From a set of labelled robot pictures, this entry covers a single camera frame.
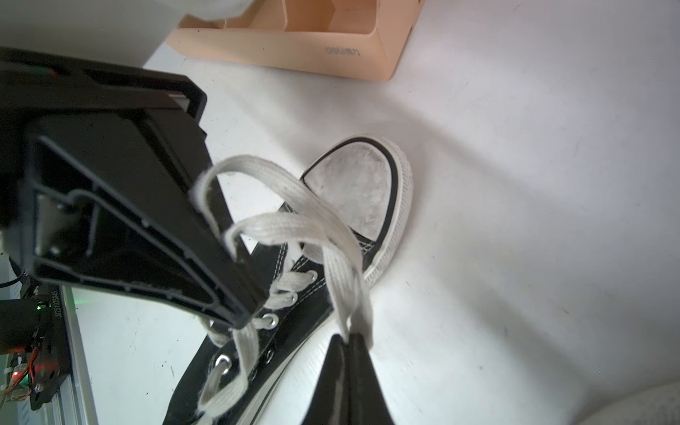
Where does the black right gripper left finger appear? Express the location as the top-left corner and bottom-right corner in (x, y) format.
(302, 335), (348, 425)

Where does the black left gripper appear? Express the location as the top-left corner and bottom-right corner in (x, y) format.
(1, 48), (266, 329)

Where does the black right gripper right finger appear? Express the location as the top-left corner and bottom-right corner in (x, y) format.
(348, 334), (394, 425)

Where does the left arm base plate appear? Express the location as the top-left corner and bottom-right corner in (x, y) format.
(1, 275), (72, 411)

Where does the black canvas sneaker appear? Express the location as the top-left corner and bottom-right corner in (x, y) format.
(580, 382), (679, 425)
(165, 136), (413, 424)

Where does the peach plastic file organizer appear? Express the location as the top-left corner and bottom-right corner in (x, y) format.
(166, 0), (424, 81)

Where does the aluminium rail frame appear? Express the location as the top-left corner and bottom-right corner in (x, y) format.
(51, 287), (99, 425)

